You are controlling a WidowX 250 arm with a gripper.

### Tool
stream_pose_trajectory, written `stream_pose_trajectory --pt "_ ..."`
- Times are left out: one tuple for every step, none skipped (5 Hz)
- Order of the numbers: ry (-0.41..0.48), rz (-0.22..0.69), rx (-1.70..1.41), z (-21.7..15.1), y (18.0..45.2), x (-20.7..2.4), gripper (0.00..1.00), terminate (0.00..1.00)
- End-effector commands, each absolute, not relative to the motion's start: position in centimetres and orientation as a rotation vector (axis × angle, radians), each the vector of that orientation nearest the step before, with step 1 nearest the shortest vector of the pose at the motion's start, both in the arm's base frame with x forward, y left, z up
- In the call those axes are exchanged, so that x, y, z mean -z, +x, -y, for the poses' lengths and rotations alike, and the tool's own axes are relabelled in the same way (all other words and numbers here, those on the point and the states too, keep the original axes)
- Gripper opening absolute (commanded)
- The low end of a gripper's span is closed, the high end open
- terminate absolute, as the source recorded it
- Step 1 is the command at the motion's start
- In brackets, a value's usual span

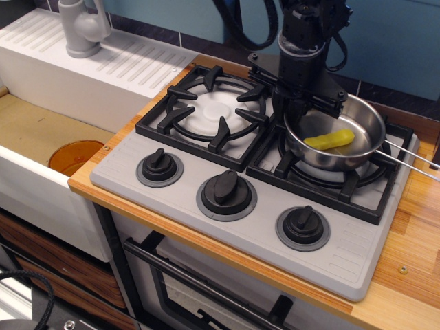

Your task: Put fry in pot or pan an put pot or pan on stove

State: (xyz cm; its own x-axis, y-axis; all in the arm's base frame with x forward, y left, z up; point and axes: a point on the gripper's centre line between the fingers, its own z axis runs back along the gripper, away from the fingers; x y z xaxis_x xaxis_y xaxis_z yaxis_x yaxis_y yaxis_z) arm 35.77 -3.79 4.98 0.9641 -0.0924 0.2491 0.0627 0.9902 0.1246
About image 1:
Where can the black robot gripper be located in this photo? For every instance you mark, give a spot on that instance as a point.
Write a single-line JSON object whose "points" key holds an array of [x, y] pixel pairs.
{"points": [[297, 84]]}

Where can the stainless steel pan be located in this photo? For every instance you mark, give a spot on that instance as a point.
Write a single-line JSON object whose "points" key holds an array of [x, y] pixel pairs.
{"points": [[370, 136]]}

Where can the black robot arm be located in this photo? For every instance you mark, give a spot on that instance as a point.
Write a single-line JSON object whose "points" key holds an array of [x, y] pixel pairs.
{"points": [[310, 26]]}

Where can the black middle stove knob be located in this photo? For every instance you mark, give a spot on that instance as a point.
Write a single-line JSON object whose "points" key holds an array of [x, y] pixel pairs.
{"points": [[226, 197]]}

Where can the black stove knob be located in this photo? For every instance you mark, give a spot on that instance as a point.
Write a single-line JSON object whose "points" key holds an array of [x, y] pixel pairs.
{"points": [[303, 229], [159, 169], [226, 197]]}

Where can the grey toy stove top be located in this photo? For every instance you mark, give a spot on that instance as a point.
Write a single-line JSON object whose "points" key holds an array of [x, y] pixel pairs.
{"points": [[344, 266]]}

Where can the black right stove knob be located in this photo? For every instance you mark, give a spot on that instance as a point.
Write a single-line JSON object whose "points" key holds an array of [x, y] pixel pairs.
{"points": [[303, 229]]}

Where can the black left stove knob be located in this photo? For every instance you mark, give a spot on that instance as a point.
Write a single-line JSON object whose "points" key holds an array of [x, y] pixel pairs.
{"points": [[159, 169]]}

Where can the black left burner grate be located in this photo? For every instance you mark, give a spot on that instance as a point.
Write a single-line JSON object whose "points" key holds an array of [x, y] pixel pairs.
{"points": [[210, 118]]}

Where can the black burner grate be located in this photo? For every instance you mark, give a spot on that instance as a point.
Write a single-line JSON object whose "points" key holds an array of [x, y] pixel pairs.
{"points": [[369, 193], [210, 118]]}

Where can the black right burner grate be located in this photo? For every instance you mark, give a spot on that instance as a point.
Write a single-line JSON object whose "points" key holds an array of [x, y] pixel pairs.
{"points": [[369, 193]]}

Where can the toy oven door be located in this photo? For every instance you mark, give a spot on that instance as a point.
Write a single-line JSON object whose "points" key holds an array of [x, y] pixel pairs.
{"points": [[194, 291]]}

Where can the grey toy faucet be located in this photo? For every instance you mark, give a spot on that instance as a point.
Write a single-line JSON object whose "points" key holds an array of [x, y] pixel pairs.
{"points": [[83, 31]]}

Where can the orange plastic plate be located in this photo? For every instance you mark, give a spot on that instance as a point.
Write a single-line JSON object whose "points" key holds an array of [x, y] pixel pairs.
{"points": [[70, 157]]}

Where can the white toy sink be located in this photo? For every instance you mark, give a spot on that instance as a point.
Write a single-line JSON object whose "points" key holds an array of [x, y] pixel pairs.
{"points": [[49, 99]]}

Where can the wooden drawer fronts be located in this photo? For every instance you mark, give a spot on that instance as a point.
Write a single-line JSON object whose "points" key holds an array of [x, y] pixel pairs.
{"points": [[82, 281]]}

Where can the black oven door handle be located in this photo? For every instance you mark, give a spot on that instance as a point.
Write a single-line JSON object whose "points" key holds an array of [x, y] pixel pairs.
{"points": [[146, 252]]}

